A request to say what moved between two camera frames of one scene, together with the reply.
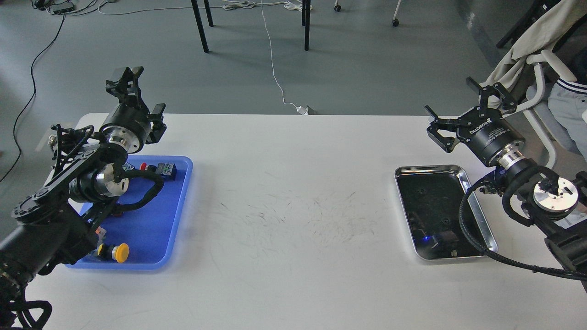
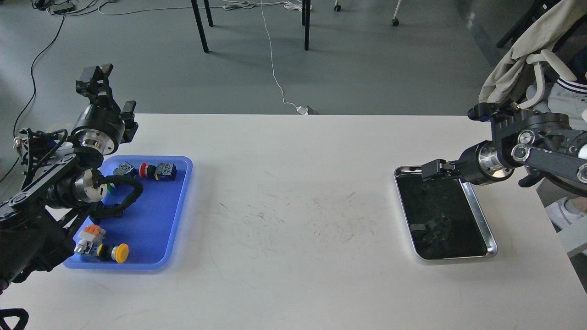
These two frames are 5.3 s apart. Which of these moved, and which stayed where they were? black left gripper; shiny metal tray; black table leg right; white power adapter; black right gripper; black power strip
Moved: black left gripper; black right gripper
Stayed: shiny metal tray; black table leg right; black power strip; white power adapter
